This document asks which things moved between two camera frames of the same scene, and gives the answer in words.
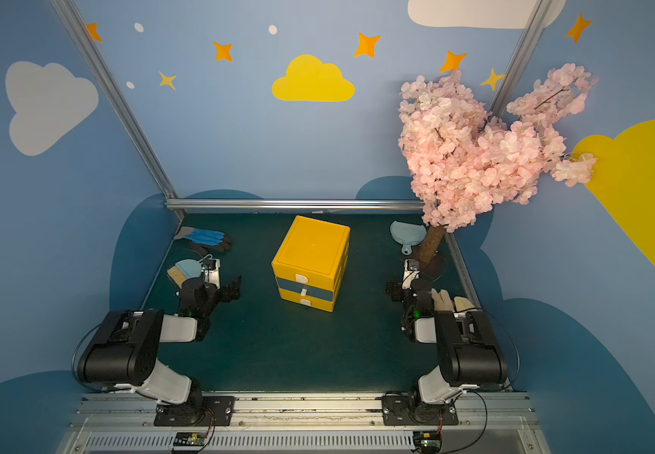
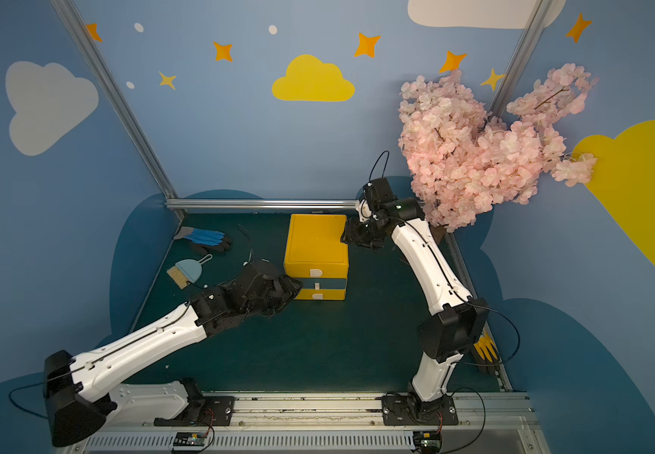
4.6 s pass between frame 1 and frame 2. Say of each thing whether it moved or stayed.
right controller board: stayed
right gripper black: moved
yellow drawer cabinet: stayed
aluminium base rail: stayed
